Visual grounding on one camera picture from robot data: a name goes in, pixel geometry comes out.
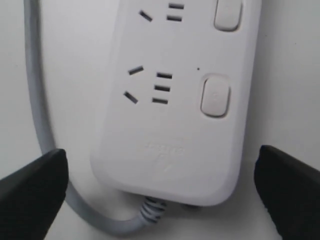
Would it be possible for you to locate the white power strip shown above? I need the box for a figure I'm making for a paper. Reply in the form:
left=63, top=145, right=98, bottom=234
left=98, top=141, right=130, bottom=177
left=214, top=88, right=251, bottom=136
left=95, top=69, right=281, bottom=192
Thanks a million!
left=90, top=0, right=262, bottom=207

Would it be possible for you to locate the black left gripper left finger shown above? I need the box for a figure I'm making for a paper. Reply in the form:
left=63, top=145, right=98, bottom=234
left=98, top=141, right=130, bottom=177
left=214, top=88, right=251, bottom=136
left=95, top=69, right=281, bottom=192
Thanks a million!
left=0, top=148, right=68, bottom=240

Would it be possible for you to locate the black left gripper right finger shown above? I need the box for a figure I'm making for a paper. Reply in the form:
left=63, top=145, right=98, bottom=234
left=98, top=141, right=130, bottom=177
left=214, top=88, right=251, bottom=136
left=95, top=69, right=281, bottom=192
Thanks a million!
left=253, top=145, right=320, bottom=240

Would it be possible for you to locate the grey power cord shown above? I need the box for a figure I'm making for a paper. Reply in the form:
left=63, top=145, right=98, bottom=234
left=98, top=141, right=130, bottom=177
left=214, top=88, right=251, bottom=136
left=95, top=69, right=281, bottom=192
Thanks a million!
left=22, top=0, right=167, bottom=229

